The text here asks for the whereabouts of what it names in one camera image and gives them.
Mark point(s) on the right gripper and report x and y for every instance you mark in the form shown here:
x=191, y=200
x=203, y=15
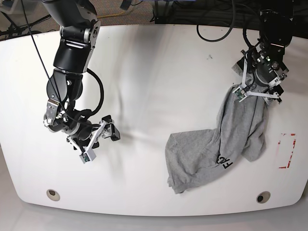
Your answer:
x=81, y=132

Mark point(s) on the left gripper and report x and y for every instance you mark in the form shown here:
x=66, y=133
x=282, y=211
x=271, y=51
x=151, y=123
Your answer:
x=265, y=78

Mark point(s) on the grey T-shirt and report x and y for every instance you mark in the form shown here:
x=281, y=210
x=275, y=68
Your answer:
x=196, y=158

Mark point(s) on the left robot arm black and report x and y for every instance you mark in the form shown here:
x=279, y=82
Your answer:
x=275, y=34

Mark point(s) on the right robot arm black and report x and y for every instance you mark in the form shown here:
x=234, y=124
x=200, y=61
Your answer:
x=79, y=28

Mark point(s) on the red tape rectangle marking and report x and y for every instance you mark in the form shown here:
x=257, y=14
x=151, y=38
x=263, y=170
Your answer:
x=285, y=150

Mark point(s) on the black tripod stand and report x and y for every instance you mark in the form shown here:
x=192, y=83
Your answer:
x=15, y=31

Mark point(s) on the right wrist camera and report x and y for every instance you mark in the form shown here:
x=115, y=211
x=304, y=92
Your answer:
x=88, y=155

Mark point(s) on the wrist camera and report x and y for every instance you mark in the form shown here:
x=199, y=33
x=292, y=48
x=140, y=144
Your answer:
x=88, y=155
x=241, y=94

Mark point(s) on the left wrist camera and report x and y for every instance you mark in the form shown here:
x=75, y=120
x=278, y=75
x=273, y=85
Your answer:
x=241, y=94

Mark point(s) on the left table cable grommet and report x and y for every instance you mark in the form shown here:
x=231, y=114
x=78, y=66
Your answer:
x=53, y=195

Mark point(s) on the table cable grommet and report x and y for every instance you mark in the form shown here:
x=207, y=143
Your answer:
x=263, y=197
x=53, y=195

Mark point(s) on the right table cable grommet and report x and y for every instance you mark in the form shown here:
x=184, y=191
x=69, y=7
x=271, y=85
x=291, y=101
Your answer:
x=263, y=197

